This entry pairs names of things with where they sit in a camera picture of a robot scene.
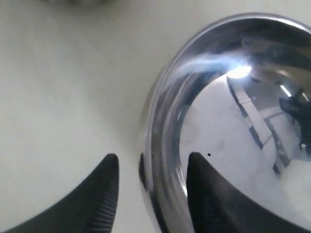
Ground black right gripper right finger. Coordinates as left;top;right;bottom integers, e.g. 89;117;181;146
186;152;308;233

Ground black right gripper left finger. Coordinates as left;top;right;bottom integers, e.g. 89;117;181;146
7;154;119;233

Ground smooth stainless steel bowl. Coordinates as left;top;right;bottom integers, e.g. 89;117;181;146
138;13;311;233

